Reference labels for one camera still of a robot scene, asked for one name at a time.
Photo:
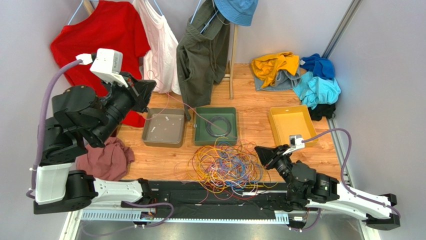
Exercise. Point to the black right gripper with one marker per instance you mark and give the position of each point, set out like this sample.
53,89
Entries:
275,161

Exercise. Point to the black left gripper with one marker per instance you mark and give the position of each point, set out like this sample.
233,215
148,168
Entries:
144,88

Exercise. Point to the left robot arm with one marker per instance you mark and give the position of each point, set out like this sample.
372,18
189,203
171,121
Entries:
82,118

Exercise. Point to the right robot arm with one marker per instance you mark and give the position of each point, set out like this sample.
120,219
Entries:
307,188

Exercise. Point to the white pink hanging garment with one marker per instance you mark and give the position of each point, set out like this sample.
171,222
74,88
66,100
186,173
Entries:
160,62

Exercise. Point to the yellow plastic tray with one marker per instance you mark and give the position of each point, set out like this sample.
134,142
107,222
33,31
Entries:
288,121

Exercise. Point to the tan metal tray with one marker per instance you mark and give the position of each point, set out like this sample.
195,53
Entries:
164,127

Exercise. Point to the green metal tray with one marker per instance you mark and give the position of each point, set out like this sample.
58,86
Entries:
214,125

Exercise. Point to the olive green hanging garment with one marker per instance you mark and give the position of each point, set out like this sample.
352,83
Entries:
202,56

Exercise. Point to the black crumpled cloth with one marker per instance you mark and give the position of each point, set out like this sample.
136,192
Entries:
322,110

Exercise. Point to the grey crumpled cloth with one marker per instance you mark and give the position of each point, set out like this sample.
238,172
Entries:
283,81

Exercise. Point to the dusty pink crumpled cloth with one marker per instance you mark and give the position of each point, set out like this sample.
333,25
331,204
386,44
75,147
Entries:
109,163

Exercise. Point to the cyan crumpled cloth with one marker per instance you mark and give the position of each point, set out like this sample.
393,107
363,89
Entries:
314,90

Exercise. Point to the yellow crumpled cloth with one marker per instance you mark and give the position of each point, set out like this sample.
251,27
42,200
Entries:
267,66

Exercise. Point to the wooden clothes rack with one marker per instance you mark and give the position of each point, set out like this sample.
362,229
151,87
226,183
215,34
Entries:
229,72

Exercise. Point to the dark blue crumpled cloth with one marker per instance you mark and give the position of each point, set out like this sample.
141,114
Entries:
319,66

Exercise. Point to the blue bucket hat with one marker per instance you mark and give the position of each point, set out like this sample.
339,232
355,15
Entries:
238,12

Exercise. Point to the aluminium corner profile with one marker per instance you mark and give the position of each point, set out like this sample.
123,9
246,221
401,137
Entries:
341,28

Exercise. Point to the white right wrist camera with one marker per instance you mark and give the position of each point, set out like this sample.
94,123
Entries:
296,143

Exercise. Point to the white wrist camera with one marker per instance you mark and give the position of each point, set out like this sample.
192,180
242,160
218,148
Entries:
296,143
106,64

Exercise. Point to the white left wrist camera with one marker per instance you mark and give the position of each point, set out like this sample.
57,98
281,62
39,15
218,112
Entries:
106,64

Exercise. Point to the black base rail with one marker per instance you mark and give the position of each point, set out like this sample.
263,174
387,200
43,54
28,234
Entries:
189,200

